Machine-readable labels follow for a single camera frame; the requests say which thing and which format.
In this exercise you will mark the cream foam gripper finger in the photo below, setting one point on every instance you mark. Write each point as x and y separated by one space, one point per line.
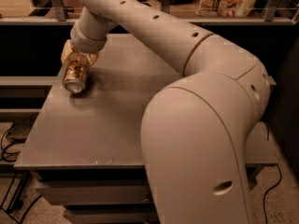
92 58
69 54

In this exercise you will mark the orange soda can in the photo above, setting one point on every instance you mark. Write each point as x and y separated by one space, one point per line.
75 76

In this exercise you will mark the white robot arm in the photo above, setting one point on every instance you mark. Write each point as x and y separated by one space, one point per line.
193 131

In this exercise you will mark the grey metal railing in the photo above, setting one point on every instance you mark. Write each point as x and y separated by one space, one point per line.
271 11

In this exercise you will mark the grey power box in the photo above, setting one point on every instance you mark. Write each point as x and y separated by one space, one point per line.
19 131

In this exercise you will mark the grey drawer cabinet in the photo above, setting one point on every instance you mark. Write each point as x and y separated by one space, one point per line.
97 135

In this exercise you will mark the upper grey drawer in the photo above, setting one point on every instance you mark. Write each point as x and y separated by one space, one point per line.
94 192

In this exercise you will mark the grey drawer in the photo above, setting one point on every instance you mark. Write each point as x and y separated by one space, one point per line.
112 215
94 192

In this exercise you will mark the colourful printed snack bag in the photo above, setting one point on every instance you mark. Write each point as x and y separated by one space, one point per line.
225 8

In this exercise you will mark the lower grey drawer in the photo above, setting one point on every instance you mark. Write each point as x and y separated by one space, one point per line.
112 215

